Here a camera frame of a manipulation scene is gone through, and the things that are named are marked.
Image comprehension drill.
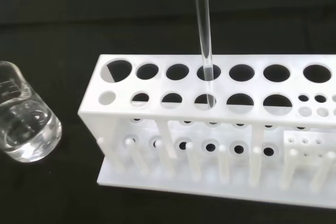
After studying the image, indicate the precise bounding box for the white test tube rack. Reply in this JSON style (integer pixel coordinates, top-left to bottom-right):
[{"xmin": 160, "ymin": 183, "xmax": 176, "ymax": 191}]
[{"xmin": 77, "ymin": 54, "xmax": 336, "ymax": 210}]

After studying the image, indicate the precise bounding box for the black cloth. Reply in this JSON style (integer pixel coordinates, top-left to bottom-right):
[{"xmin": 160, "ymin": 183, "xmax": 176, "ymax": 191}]
[{"xmin": 0, "ymin": 0, "xmax": 336, "ymax": 224}]

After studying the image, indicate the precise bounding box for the small clear glass beaker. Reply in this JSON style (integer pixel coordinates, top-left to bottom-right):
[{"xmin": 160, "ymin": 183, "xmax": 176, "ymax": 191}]
[{"xmin": 0, "ymin": 60, "xmax": 62, "ymax": 163}]

